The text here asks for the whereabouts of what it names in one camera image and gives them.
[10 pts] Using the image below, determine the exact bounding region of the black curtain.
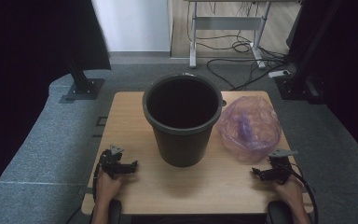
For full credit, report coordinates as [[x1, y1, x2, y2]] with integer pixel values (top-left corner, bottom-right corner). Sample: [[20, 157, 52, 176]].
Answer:
[[0, 0, 112, 206], [287, 0, 358, 167]]

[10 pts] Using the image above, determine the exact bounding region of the white power strip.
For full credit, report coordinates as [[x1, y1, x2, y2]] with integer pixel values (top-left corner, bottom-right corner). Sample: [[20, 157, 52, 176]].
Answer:
[[268, 69, 292, 79]]

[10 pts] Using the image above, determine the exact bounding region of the purple plastic bag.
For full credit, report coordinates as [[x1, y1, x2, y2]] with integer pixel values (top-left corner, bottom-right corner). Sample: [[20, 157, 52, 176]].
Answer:
[[215, 95, 283, 164]]

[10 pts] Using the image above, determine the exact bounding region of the black floor cable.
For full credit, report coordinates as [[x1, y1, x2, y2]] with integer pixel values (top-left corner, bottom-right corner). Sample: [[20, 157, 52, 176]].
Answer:
[[206, 57, 293, 91]]

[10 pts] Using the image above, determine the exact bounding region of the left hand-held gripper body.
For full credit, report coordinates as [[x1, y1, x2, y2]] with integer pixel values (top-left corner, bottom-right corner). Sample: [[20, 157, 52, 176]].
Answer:
[[98, 144, 129, 181]]

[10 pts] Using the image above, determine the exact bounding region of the person's right hand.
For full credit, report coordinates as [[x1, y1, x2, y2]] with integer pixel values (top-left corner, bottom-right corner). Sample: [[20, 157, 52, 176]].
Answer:
[[273, 176, 306, 206]]

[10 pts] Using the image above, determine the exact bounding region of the grey bin rim ring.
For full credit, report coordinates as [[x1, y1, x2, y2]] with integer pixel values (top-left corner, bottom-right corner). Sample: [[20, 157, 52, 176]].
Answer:
[[142, 73, 224, 136]]

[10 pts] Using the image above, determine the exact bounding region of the person's left hand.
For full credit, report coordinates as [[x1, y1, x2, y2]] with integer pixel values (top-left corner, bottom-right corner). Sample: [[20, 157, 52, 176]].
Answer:
[[94, 169, 124, 206]]

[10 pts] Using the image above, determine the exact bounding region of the white desk frame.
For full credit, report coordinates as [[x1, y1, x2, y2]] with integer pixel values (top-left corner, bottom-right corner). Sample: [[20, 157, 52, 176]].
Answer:
[[185, 0, 302, 70]]

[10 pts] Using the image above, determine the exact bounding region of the black metal stand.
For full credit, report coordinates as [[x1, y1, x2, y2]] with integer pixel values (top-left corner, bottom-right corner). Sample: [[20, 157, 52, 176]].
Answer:
[[274, 0, 344, 105]]

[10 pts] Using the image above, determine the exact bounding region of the black chair armrest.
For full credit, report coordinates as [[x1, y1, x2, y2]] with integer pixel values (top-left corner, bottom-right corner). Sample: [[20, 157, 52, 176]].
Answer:
[[106, 199, 123, 224], [267, 200, 295, 224]]

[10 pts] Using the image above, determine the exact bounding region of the black stand with base plate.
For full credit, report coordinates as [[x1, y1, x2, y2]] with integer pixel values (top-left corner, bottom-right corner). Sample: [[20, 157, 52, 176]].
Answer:
[[62, 55, 105, 102]]

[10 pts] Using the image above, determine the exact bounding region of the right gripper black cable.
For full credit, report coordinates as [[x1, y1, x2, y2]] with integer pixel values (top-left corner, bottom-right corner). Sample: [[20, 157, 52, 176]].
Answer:
[[279, 162, 320, 224]]

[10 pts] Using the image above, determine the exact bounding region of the coiled black cable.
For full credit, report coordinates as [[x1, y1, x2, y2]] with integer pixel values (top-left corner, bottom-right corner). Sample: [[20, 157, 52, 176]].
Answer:
[[195, 29, 290, 61]]

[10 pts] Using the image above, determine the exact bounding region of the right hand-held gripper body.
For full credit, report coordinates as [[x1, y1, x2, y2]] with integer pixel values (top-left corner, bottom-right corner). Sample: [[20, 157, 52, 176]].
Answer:
[[268, 148, 299, 185]]

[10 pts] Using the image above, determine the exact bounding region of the black plastic trash bin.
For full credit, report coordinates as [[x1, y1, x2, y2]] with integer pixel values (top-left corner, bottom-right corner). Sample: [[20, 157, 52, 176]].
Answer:
[[142, 73, 224, 168]]

